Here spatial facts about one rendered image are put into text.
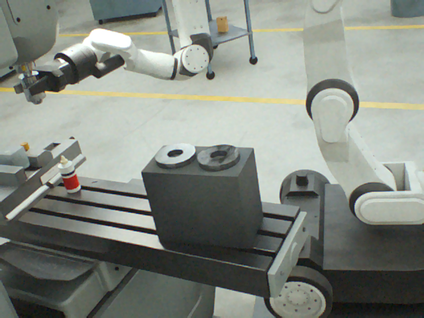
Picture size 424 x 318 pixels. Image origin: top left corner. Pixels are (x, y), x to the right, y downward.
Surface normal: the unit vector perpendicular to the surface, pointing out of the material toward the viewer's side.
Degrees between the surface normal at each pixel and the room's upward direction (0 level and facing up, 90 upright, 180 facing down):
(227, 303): 0
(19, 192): 90
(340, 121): 90
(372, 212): 90
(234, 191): 90
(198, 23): 70
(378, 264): 0
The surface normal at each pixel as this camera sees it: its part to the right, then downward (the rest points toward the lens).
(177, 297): 0.89, 0.09
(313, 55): -0.19, 0.51
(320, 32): -0.04, 0.82
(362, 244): -0.16, -0.86
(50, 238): -0.44, 0.50
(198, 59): 0.34, 0.06
